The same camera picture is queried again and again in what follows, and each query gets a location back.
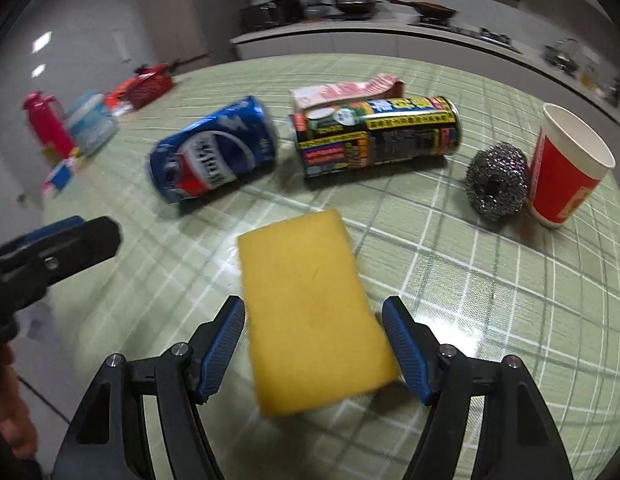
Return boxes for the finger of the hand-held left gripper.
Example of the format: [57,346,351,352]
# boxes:
[0,216,88,272]
[18,216,124,284]

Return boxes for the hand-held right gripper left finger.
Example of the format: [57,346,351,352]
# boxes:
[52,296,246,480]

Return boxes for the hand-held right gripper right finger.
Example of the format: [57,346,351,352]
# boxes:
[382,296,574,480]

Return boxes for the yellow sponge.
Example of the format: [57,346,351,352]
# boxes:
[238,209,402,417]

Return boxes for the steel wool scourer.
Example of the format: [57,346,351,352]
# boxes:
[464,142,530,222]

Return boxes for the pink milk carton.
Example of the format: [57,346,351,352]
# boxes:
[289,73,405,111]

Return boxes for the person's left hand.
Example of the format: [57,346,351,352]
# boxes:
[0,346,39,462]

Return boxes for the blue red small packet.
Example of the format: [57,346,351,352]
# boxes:
[42,156,84,196]

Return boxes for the green checked tablecloth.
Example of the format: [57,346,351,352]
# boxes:
[40,52,620,480]

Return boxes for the red bottle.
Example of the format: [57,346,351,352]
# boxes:
[22,90,76,159]

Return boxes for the round blue white tub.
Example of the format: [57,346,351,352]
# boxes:
[64,91,120,154]

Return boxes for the blue drink can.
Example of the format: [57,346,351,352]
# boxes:
[149,95,280,205]

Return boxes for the black yellow can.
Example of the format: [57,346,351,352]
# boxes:
[288,95,462,180]

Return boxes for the red paper cup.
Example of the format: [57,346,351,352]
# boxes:
[527,103,617,229]

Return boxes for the brown refrigerator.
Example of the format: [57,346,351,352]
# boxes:
[136,0,211,69]

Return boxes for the black microwave oven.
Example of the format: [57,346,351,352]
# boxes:
[239,0,303,31]

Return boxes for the lower kitchen cabinets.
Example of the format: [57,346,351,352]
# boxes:
[230,22,541,69]

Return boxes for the black gas stove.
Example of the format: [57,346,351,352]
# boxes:
[410,15,517,52]

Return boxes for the wok with glass lid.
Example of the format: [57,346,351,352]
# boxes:
[542,38,582,69]

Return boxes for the frying pan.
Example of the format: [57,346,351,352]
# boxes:
[387,0,459,20]

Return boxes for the grey lidded pot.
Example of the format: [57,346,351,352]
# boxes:
[332,0,383,16]

